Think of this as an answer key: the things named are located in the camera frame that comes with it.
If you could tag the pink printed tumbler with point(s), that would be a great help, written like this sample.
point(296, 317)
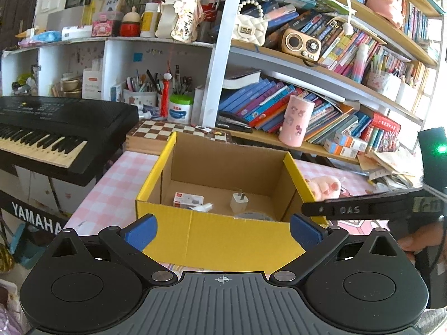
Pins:
point(296, 120)

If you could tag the wooden retro radio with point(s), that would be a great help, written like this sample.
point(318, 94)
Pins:
point(301, 45)

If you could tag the yellow cardboard box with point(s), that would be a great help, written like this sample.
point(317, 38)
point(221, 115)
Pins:
point(216, 240)

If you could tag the pen holder cup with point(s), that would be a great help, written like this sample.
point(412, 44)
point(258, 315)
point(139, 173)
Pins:
point(138, 90)

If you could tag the white power adapter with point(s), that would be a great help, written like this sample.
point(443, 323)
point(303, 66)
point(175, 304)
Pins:
point(239, 202)

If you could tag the pink plush toy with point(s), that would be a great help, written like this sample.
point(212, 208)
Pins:
point(327, 188)

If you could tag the black Yamaha keyboard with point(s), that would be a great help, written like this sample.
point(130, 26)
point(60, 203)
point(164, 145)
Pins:
point(45, 140)

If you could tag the white green-lid jar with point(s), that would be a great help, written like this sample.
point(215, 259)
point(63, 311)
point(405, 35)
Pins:
point(180, 109)

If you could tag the white quilted handbag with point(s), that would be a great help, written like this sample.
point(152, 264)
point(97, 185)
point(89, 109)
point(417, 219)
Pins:
point(250, 29)

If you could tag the person's right hand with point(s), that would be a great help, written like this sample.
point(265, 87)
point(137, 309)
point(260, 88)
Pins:
point(427, 236)

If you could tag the wooden chessboard box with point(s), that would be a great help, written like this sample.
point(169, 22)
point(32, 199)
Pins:
point(150, 137)

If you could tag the lens cleaner spray bottle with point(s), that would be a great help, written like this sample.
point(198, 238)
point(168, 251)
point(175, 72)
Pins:
point(203, 207)

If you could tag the black stapler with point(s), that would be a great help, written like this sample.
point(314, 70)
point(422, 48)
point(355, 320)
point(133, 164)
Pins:
point(230, 121)

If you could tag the orange white medicine box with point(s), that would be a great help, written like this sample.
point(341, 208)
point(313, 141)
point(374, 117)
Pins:
point(345, 146)

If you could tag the small white red box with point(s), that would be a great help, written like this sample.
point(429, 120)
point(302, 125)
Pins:
point(185, 201)

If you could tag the white bookshelf unit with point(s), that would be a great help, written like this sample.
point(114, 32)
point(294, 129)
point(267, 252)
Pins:
point(206, 63)

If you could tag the red tassel pen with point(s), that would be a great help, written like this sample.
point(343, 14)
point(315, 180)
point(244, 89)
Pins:
point(165, 94)

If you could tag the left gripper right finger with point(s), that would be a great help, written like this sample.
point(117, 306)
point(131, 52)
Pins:
point(321, 245)

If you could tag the tape roll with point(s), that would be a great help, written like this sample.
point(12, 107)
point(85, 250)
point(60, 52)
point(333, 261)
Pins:
point(254, 216)

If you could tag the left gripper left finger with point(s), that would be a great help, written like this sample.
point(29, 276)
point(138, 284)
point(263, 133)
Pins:
point(118, 256)

